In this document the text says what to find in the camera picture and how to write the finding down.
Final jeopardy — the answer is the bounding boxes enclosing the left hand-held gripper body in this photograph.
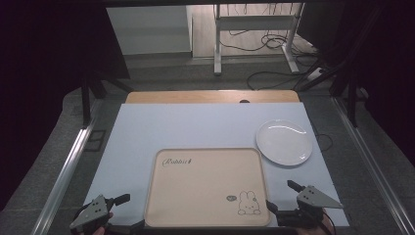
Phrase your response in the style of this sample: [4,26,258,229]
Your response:
[69,194,132,235]

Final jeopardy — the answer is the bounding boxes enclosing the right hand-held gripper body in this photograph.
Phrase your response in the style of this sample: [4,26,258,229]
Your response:
[276,185,345,230]

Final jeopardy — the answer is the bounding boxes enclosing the person's left hand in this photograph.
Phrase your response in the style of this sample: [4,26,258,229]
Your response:
[92,212,115,235]

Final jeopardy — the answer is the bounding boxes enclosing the person's right hand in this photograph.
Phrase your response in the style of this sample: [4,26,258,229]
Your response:
[296,211,334,235]

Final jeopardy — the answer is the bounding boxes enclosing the white round plate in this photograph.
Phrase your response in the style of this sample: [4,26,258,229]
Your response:
[255,118,313,167]

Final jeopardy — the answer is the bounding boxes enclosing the beige tray with rabbit print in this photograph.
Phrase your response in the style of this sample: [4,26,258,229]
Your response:
[144,147,272,229]

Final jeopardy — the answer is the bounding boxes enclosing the pale blue table mat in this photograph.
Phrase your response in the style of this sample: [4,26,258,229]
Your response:
[82,102,350,228]

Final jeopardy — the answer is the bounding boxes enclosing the black metal stand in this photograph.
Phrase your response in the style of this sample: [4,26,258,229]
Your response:
[295,6,386,129]
[79,70,134,129]

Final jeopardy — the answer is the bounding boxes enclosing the white power strip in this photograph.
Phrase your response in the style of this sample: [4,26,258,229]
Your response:
[306,67,325,81]

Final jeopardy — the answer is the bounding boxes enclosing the white cabinet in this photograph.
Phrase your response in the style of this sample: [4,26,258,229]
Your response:
[106,5,194,56]

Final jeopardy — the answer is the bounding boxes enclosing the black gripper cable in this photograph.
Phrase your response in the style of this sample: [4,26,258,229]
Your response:
[322,210,338,235]

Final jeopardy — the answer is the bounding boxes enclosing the aluminium rail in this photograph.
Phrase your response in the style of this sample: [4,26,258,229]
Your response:
[30,97,103,235]
[330,97,415,235]

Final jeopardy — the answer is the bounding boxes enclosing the thin black cable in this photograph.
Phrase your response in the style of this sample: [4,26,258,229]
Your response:
[309,118,335,153]

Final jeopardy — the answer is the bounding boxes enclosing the black floor cable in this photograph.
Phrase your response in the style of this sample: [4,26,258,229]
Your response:
[246,58,322,92]
[217,28,318,57]

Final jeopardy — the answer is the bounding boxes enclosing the white metal desk frame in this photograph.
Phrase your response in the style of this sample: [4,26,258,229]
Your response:
[212,3,306,76]

